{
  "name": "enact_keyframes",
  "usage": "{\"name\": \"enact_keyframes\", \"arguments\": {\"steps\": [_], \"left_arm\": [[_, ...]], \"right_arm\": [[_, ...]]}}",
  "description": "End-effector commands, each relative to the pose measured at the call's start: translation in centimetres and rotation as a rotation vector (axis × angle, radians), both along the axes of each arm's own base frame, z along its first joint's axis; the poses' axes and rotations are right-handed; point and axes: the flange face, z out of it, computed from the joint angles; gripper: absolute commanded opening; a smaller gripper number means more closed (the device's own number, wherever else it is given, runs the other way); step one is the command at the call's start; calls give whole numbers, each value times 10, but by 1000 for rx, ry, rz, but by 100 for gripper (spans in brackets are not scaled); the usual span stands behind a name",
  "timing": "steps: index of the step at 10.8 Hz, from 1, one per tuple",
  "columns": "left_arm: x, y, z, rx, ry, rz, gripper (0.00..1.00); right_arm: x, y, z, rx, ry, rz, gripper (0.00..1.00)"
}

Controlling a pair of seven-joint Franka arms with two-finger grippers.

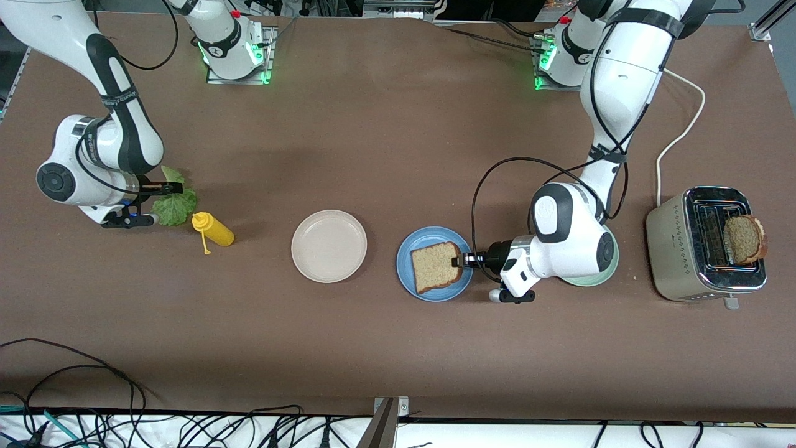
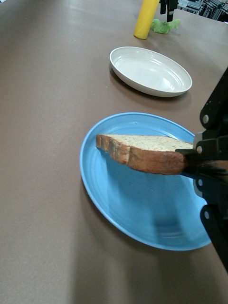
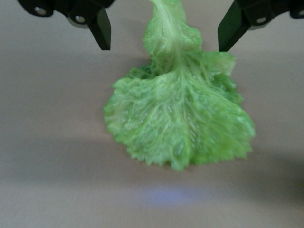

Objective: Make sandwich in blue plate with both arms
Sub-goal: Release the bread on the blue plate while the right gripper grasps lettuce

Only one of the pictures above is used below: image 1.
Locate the beige chrome two-slot toaster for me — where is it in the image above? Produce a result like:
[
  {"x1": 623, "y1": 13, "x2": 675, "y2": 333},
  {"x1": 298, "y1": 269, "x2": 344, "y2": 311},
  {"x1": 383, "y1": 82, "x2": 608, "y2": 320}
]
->
[{"x1": 646, "y1": 186, "x2": 767, "y2": 310}]

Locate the white toaster power cord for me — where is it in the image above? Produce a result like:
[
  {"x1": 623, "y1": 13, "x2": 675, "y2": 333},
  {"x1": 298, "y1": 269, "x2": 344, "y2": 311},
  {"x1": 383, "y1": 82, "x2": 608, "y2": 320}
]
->
[{"x1": 656, "y1": 67, "x2": 707, "y2": 207}]

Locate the green lettuce leaf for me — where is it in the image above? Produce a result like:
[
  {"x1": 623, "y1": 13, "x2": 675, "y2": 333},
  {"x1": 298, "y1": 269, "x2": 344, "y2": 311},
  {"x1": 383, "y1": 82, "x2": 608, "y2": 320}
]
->
[{"x1": 151, "y1": 165, "x2": 198, "y2": 227}]

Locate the teal cable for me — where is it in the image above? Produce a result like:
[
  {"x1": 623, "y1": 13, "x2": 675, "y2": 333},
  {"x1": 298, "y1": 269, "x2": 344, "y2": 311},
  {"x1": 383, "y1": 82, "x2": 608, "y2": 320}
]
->
[{"x1": 0, "y1": 404, "x2": 83, "y2": 446}]

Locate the black base power cable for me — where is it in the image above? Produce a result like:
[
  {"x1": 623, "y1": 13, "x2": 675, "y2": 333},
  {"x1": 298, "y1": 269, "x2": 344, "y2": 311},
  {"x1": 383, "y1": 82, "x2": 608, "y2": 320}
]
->
[{"x1": 435, "y1": 17, "x2": 551, "y2": 54}]

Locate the grey metal box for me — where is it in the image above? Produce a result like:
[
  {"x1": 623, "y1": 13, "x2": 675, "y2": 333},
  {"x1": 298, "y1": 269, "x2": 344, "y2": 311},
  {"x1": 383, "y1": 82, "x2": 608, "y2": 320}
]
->
[{"x1": 363, "y1": 0, "x2": 434, "y2": 19}]

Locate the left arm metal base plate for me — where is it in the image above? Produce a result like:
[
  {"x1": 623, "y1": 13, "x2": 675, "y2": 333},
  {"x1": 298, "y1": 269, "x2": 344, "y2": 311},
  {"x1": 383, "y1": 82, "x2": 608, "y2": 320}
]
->
[{"x1": 532, "y1": 34, "x2": 601, "y2": 93}]

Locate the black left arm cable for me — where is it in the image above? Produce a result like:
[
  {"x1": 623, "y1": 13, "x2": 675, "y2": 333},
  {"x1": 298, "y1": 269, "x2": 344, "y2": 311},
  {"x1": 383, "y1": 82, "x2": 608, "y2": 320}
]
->
[{"x1": 471, "y1": 156, "x2": 630, "y2": 265}]

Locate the beige round plate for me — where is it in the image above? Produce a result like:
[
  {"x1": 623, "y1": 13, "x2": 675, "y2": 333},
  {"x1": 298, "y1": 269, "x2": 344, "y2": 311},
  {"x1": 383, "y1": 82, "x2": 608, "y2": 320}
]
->
[{"x1": 291, "y1": 210, "x2": 368, "y2": 284}]

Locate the aluminium frame profile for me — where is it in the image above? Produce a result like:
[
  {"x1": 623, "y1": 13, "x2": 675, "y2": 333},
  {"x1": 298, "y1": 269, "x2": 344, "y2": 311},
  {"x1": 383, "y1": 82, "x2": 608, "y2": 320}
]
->
[{"x1": 749, "y1": 0, "x2": 796, "y2": 42}]

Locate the light green round plate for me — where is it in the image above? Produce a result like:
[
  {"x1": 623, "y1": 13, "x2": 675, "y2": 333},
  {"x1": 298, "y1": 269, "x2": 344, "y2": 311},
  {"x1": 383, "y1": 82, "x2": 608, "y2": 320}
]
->
[{"x1": 560, "y1": 227, "x2": 620, "y2": 287}]

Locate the brown bread slice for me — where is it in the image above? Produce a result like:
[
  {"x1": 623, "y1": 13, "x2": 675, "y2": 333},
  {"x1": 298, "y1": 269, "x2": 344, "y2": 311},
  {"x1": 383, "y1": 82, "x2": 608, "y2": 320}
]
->
[
  {"x1": 410, "y1": 241, "x2": 464, "y2": 295},
  {"x1": 723, "y1": 215, "x2": 769, "y2": 265}
]

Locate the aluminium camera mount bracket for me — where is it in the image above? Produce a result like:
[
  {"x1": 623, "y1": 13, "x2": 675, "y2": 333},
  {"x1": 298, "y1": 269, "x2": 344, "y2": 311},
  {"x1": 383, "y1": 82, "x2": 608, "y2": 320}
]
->
[{"x1": 357, "y1": 396, "x2": 410, "y2": 448}]

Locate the blue round plate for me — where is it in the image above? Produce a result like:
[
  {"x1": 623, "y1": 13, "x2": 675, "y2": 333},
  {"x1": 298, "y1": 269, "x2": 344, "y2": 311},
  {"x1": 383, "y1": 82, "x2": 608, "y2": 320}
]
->
[{"x1": 396, "y1": 226, "x2": 474, "y2": 303}]

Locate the long black cable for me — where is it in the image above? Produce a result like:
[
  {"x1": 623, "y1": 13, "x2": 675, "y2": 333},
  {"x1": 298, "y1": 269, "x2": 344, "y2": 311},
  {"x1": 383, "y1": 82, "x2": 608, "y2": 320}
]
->
[{"x1": 0, "y1": 338, "x2": 147, "y2": 436}]

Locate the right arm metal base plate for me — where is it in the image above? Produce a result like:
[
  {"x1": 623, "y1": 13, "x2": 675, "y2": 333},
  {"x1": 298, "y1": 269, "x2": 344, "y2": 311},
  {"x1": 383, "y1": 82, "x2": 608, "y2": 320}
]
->
[{"x1": 206, "y1": 26, "x2": 275, "y2": 85}]

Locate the yellow mustard squeeze bottle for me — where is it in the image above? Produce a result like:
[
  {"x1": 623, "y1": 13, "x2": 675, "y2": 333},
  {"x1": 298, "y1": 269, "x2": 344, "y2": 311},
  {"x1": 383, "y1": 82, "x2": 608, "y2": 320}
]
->
[{"x1": 192, "y1": 212, "x2": 236, "y2": 256}]

